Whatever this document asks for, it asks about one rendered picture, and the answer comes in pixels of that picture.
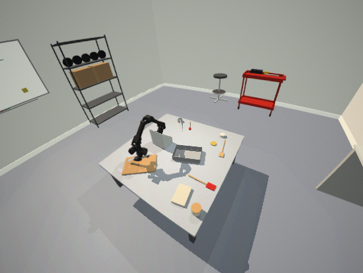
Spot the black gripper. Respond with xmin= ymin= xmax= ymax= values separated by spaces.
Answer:
xmin=133 ymin=149 xmax=143 ymax=161

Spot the red spatula with wooden handle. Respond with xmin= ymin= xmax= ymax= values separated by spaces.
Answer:
xmin=188 ymin=174 xmax=217 ymax=191

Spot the orange cylinder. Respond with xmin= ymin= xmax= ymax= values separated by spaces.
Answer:
xmin=191 ymin=203 xmax=202 ymax=216

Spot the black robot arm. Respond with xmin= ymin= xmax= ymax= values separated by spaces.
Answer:
xmin=129 ymin=115 xmax=166 ymax=156

